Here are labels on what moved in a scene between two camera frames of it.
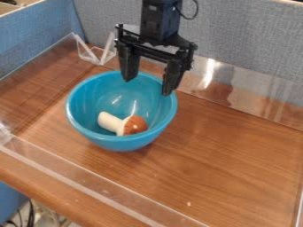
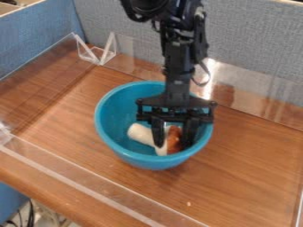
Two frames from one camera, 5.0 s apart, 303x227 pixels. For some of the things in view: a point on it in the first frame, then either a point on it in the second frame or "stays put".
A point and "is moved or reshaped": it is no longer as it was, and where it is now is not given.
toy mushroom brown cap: [133, 125] is moved or reshaped
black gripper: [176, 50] -> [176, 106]
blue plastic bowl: [120, 115] -> [115, 116]
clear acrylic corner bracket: [95, 54] stays put
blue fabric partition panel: [34, 29] stays put
